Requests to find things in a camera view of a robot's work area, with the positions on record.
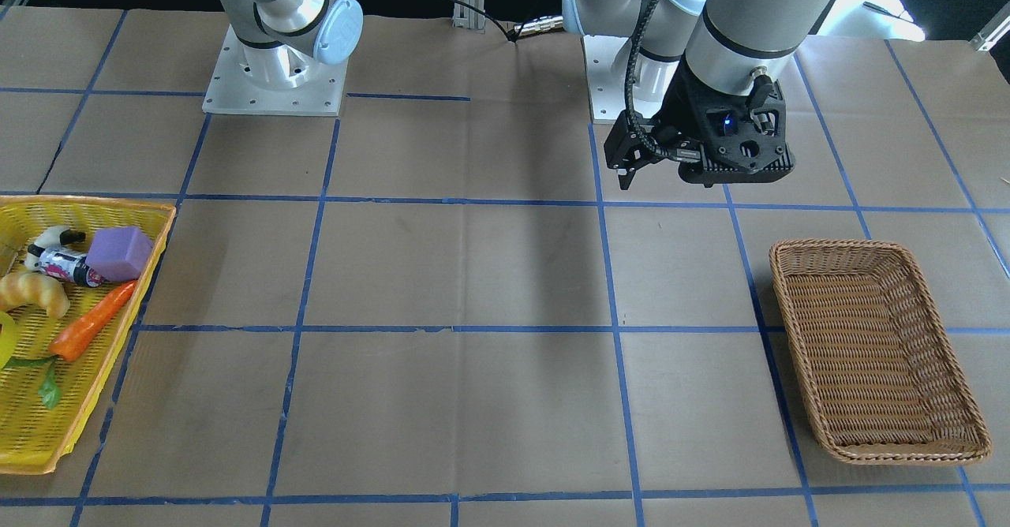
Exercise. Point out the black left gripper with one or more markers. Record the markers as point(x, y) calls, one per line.
point(680, 109)

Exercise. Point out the yellow tape roll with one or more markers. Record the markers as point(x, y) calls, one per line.
point(10, 335)

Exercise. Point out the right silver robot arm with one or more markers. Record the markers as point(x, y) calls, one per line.
point(288, 45)

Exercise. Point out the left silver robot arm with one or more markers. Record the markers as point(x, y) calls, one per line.
point(728, 44)

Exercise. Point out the brown wicker basket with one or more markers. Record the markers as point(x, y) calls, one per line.
point(880, 381)

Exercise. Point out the brown paper table cover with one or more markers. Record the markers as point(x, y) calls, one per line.
point(438, 309)

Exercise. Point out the purple cube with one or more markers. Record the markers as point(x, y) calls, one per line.
point(119, 254)

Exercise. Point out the small printed bottle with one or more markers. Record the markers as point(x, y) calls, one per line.
point(68, 265)

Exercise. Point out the panda toy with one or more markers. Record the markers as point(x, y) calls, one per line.
point(57, 236)

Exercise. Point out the orange toy carrot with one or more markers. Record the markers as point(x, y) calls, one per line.
point(74, 339)

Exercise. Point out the toy croissant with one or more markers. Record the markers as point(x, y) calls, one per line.
point(34, 288)

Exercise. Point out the yellow plastic basket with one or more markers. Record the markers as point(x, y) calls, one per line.
point(46, 402)

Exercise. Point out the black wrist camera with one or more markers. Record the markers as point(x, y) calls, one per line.
point(627, 150)

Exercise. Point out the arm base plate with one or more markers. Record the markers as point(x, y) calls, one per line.
point(605, 72)
point(277, 81)

